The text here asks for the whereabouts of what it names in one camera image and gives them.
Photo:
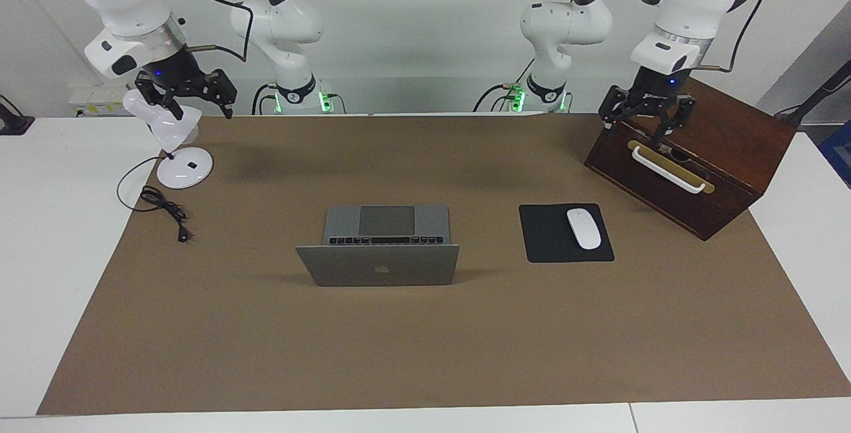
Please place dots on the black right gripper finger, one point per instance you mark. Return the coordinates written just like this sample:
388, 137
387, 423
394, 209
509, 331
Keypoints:
223, 86
151, 90

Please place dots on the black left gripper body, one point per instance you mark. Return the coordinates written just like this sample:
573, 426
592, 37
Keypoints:
658, 86

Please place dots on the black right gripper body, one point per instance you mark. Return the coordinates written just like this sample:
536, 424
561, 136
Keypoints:
176, 74

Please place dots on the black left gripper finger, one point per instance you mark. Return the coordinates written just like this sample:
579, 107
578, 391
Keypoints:
681, 114
615, 104

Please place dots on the silver apple laptop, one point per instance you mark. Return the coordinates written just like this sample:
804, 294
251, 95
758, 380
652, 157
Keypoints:
419, 267

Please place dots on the dark wooden box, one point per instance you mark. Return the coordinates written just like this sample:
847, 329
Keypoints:
725, 147

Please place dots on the gold plate on box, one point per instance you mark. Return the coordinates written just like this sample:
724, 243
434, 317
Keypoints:
691, 175

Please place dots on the white desk lamp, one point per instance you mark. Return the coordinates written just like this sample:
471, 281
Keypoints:
176, 177

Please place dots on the white computer mouse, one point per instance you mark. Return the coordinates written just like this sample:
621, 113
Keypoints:
584, 230

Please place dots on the black tripod leg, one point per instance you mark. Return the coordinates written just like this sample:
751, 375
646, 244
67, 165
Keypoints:
821, 90

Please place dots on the black stand foot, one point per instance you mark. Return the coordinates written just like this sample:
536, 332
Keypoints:
13, 124

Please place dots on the black mouse pad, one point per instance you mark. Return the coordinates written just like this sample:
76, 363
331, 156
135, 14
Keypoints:
545, 240

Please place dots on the brown table mat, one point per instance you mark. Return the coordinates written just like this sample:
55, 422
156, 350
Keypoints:
399, 353

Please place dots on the white wall power strip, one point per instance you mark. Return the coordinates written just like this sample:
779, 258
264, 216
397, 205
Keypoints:
93, 97

